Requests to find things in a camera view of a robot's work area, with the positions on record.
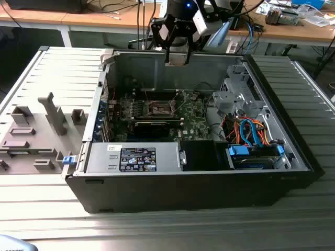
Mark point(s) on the grey metal drive cage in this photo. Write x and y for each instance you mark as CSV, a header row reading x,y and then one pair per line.
x,y
225,98

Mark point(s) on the black upright box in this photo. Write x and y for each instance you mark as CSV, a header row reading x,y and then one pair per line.
x,y
237,23

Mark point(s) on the silver CPU green edge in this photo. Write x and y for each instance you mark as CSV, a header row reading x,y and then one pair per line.
x,y
178,56

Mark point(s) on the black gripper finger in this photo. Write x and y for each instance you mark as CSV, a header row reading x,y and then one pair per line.
x,y
158,34
190,52

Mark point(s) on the blue case latch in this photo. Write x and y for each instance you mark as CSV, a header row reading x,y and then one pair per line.
x,y
68,160

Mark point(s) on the blue box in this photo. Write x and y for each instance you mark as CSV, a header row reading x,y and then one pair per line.
x,y
308,3

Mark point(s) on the small white device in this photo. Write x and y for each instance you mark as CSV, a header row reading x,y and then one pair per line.
x,y
232,47

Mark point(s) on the silver black-faced wrist camera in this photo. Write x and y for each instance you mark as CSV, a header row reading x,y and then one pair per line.
x,y
202,23

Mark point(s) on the grey parts rack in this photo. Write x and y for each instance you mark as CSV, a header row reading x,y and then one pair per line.
x,y
44,146

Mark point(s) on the metal heat sink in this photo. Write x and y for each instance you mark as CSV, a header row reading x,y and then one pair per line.
x,y
274,15

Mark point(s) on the green motherboard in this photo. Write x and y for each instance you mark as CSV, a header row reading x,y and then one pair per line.
x,y
193,117

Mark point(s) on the black graphics card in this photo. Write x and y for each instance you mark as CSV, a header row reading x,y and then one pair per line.
x,y
151,129

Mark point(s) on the CPU socket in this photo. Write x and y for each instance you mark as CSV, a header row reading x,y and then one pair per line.
x,y
159,107

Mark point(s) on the black open PC case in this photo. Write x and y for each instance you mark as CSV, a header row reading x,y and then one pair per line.
x,y
183,193

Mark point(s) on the flat black box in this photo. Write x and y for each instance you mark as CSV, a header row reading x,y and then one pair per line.
x,y
44,5

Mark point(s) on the hard disk in blue carrier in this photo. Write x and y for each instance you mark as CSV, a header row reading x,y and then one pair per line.
x,y
251,163

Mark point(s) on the grey rounded device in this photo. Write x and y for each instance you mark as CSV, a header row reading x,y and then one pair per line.
x,y
13,244

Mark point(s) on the wooden desk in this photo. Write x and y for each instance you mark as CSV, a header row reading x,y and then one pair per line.
x,y
78,19
288,32

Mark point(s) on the grey power supply unit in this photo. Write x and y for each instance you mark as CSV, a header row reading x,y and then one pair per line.
x,y
104,157

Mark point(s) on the thin metal locking lever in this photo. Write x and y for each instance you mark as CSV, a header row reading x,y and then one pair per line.
x,y
145,94

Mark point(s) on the round coin battery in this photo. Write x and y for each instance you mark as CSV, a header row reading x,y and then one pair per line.
x,y
193,97

